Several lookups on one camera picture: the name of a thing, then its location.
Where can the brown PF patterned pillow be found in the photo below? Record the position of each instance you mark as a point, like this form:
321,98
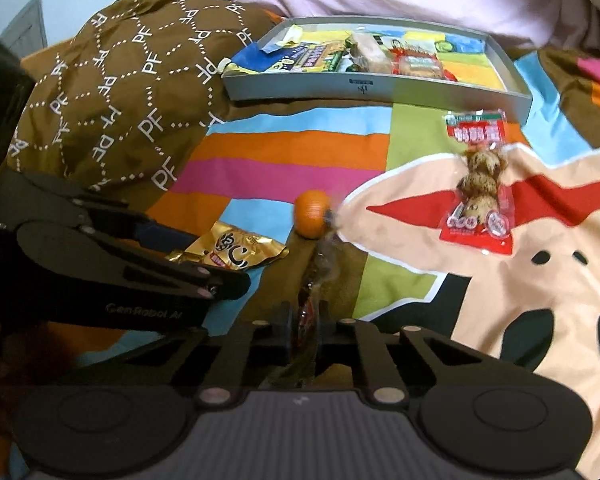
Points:
118,108

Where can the grey tray with colourful liner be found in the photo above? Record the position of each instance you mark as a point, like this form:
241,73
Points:
487,78

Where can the green label biscuit pack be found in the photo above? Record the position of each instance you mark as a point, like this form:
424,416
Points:
395,45

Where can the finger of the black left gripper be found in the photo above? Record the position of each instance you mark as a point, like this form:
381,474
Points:
117,220
144,269

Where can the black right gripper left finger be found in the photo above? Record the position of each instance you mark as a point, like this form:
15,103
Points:
253,355

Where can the gold duck heart snack pack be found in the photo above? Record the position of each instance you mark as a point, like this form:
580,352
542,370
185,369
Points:
228,247

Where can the small orange mandarin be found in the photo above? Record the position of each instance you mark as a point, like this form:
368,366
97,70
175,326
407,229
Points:
310,212

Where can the red quail egg snack pack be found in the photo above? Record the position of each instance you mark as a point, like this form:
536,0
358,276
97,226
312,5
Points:
482,214

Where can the red snack pack in tray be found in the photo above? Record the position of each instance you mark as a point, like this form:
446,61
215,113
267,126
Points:
419,64

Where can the yellow blue calcium snack pack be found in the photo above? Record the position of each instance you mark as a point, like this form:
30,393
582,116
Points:
312,58

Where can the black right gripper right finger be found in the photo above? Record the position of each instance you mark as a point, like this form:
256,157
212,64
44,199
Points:
361,347

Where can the colourful cartoon bed sheet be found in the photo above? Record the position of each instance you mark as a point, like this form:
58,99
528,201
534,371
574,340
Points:
532,298

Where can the white rice cracker bar pack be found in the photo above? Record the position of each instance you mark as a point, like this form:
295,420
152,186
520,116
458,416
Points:
368,56

